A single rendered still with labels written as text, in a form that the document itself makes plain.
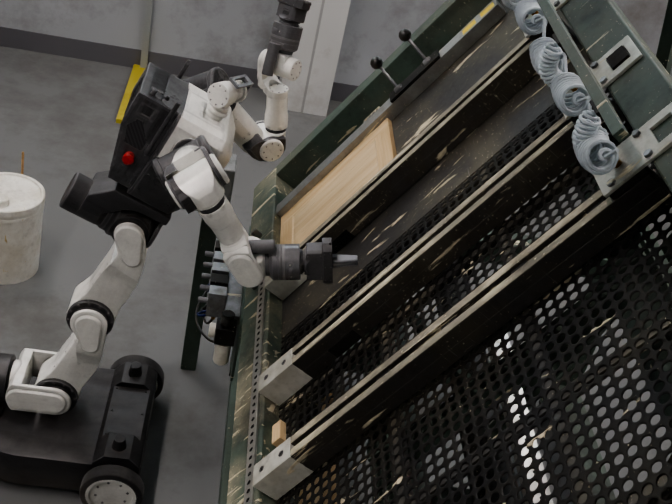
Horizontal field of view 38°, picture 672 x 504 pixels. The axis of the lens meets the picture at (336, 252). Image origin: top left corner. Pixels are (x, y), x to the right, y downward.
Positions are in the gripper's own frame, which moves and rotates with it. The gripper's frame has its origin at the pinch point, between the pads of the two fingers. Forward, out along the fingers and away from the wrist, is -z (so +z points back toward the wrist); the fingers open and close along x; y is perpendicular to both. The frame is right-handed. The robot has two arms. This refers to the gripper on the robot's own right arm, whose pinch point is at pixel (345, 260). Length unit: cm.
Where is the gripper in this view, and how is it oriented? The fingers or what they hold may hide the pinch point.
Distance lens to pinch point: 234.2
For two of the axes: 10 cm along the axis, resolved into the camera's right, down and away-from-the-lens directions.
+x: -0.1, -8.2, -5.7
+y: -0.3, -5.7, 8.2
